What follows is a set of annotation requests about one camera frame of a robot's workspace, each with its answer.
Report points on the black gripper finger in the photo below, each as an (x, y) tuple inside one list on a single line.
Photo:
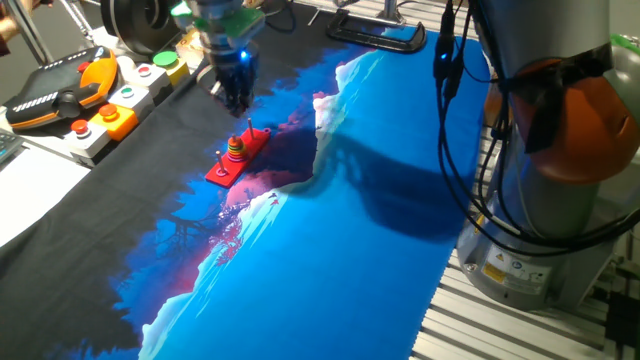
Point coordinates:
[(244, 104), (230, 101)]

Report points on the thin aluminium frame strut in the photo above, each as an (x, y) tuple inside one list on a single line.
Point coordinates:
[(75, 20)]

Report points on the person hand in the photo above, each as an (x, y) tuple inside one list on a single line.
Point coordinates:
[(7, 29)]

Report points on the red Hanoi base with pegs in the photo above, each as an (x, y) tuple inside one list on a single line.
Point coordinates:
[(257, 142)]

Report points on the orange Hanoi disc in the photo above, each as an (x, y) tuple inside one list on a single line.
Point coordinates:
[(236, 151)]

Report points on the purple Hanoi disc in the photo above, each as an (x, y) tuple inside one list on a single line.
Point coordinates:
[(237, 156)]

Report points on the metal stand foot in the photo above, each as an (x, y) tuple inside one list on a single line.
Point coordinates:
[(391, 12)]

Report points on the black C clamp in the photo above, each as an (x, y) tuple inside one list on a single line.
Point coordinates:
[(350, 35)]

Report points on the yellow box green mushroom button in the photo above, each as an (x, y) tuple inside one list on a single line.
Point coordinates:
[(177, 72)]

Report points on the small printed yellowish carton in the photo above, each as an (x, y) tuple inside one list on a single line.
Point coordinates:
[(190, 47)]

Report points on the black orange teach pendant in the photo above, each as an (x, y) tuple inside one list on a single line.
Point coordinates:
[(55, 85)]

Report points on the white rounded plastic object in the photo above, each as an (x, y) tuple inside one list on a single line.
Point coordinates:
[(125, 64)]

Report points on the white desk sheet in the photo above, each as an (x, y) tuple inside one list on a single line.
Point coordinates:
[(30, 195)]

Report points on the orange box orange button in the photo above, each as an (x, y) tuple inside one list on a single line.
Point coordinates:
[(120, 127)]

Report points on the white box green button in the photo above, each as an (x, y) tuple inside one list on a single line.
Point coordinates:
[(137, 102)]

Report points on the black computer keyboard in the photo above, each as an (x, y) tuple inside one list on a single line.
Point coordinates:
[(7, 145)]

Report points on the green Hanoi disc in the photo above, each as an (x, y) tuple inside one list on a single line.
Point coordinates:
[(236, 146)]

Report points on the aluminium frame post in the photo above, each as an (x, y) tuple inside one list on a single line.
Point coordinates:
[(27, 30)]

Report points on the blue black landscape print cloth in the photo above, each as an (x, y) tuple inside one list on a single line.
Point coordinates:
[(325, 275)]

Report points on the black filament spool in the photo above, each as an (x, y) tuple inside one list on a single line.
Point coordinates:
[(125, 30)]

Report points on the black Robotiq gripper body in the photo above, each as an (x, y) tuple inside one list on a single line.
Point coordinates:
[(237, 70)]

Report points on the white box small red button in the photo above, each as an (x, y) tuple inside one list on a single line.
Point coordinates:
[(152, 80)]

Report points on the white box red mushroom button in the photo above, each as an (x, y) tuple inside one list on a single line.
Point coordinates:
[(90, 144)]

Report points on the thin metal hex key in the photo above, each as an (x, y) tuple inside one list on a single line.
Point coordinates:
[(315, 17)]

